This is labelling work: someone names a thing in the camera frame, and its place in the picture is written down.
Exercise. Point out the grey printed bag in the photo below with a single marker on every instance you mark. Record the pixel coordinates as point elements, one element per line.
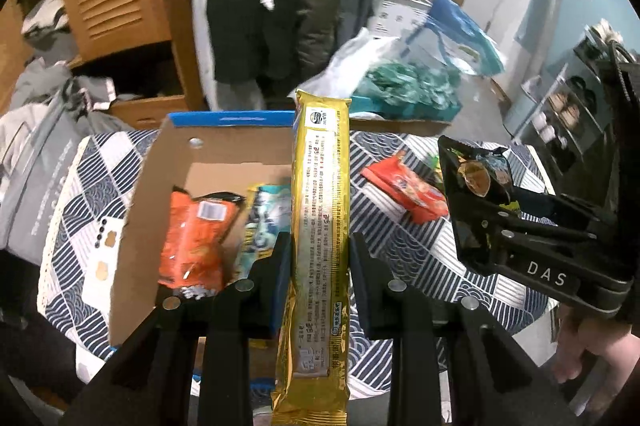
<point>35,186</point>

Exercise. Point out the long gold biscuit packet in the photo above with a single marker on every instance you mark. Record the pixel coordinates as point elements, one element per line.
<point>320,206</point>

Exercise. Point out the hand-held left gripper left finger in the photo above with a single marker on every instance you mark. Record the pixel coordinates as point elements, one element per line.
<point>281,286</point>

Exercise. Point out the blue plastic bag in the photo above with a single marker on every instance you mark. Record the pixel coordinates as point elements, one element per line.
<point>460,35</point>

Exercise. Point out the blue and white snack packet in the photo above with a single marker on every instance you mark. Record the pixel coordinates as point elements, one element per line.
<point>262,221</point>

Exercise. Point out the pair of beige shoes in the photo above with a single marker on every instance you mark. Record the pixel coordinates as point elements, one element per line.
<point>562,108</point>

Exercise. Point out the person's right hand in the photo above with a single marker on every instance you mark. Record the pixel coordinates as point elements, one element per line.
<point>595,351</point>

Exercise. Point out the flat brown cardboard box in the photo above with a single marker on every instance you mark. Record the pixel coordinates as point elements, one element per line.
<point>400,126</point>

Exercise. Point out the pale blue bin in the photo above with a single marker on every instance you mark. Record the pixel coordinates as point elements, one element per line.
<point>522,105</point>

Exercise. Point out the black snack packet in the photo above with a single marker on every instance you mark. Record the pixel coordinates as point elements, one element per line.
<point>475,191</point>

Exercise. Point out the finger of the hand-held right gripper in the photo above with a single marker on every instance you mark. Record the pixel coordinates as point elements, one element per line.
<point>530,238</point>
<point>555,208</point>

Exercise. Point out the orange snack packet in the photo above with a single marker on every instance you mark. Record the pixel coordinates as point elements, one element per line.
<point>195,246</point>

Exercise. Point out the pair of white shoes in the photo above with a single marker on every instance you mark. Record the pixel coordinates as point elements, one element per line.
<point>545,128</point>

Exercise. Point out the red snack packet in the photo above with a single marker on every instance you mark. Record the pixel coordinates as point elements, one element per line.
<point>410,188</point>

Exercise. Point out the white hanging shirt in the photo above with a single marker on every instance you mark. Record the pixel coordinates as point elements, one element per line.
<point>200,5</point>

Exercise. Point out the blue cardboard box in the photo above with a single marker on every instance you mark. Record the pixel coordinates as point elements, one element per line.
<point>150,186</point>

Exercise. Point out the shoe rack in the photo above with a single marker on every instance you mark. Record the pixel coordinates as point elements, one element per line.
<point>570,105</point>

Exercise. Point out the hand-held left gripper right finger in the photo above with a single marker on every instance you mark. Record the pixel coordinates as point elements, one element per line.
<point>361,296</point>

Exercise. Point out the white plastic bag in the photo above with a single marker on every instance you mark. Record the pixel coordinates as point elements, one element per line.
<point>340,65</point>

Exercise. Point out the navy patterned tablecloth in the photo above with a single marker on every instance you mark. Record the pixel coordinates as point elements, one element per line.
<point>400,256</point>

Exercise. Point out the green snack packet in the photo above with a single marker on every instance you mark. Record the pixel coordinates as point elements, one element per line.
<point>439,168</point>

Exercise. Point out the pair of black shoes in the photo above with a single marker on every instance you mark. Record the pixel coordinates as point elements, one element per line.
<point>580,90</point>

